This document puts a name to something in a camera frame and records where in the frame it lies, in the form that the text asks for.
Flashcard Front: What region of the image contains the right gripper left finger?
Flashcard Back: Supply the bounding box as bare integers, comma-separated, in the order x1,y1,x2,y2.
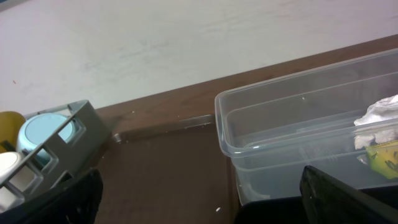
1,169,103,224

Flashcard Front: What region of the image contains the white napkin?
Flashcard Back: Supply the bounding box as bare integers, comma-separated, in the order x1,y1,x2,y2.
354,95,397,149

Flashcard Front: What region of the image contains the black food waste tray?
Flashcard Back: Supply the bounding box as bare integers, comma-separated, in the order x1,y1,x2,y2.
233,186,397,224

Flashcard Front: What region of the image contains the white cup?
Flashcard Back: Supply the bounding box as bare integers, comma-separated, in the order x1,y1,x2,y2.
1,152,23,185

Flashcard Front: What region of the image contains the pink small plate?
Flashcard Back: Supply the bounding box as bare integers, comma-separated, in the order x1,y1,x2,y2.
1,175,35,213

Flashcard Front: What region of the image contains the clear plastic waste bin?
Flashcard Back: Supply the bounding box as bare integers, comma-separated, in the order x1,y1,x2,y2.
215,50,397,204

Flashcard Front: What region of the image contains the yellow plate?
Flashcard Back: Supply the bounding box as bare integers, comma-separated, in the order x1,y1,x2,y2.
1,111,25,153

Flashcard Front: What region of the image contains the light blue bowl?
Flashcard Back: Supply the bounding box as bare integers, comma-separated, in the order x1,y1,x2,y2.
16,113,76,166

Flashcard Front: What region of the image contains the grey plastic dishwasher rack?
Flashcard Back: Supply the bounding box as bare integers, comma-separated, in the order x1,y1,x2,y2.
1,100,111,205

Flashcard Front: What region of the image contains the green orange snack wrapper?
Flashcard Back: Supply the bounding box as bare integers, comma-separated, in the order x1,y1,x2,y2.
366,140,397,179

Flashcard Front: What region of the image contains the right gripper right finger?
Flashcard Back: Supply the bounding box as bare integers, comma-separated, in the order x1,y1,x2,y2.
300,166,397,224

